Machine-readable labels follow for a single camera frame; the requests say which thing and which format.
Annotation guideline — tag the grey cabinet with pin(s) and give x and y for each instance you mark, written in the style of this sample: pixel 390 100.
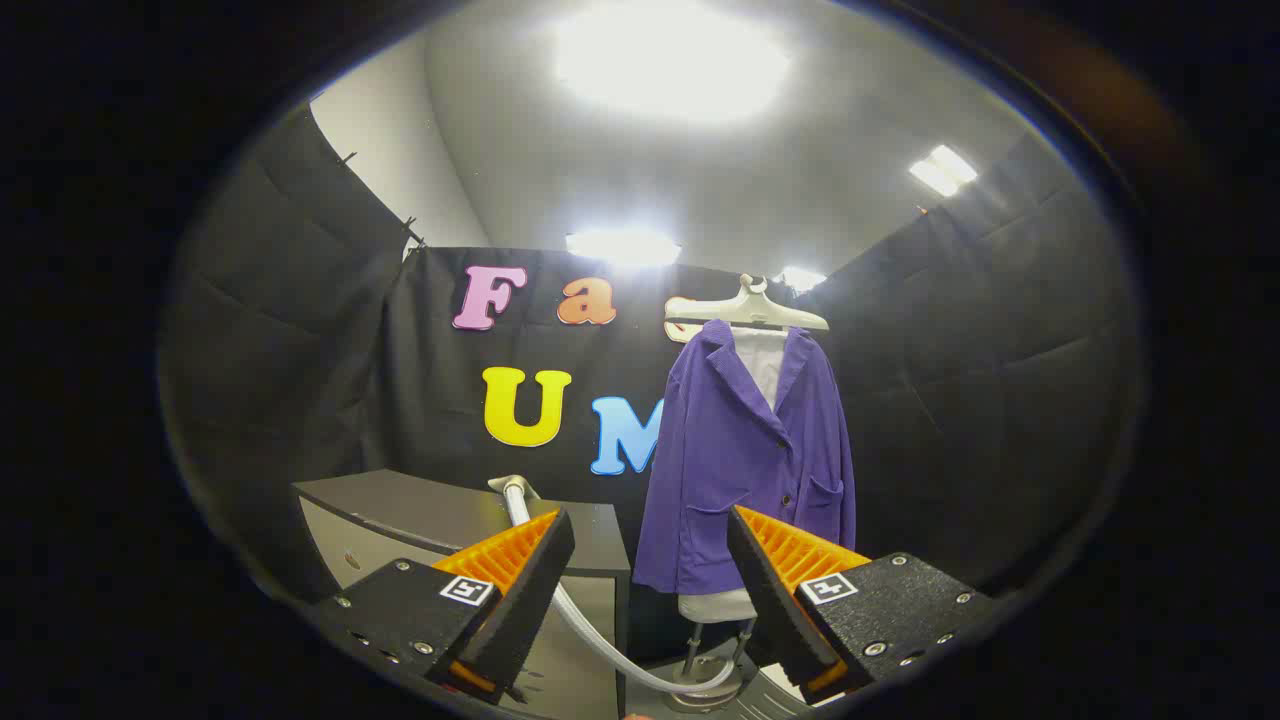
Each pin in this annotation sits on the grey cabinet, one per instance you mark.
pixel 420 510

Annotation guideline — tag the small ceiling light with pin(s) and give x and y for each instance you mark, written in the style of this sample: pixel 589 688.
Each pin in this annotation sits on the small ceiling light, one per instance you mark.
pixel 802 279

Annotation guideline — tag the white clothes hanger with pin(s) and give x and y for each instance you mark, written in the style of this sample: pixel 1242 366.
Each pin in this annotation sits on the white clothes hanger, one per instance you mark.
pixel 745 310

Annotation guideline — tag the white mannequin torso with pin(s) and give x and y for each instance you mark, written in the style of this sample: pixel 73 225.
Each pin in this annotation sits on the white mannequin torso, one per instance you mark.
pixel 762 365

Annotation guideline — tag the large square ceiling light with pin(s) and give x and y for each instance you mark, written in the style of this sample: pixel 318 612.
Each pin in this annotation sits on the large square ceiling light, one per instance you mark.
pixel 670 60

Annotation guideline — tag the long ceiling light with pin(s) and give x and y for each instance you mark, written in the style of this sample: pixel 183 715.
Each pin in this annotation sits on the long ceiling light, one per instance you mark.
pixel 622 246

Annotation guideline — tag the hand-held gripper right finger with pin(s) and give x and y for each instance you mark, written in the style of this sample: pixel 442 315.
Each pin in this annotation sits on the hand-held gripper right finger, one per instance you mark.
pixel 765 590

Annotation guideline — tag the metal mannequin stand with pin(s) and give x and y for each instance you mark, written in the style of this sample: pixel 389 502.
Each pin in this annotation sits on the metal mannequin stand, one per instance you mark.
pixel 700 690

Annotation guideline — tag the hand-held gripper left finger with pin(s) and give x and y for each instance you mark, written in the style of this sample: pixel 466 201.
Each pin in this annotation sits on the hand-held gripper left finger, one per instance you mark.
pixel 525 590

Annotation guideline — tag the double panel ceiling light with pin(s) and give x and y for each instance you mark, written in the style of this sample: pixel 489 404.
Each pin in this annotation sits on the double panel ceiling light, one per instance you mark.
pixel 942 170

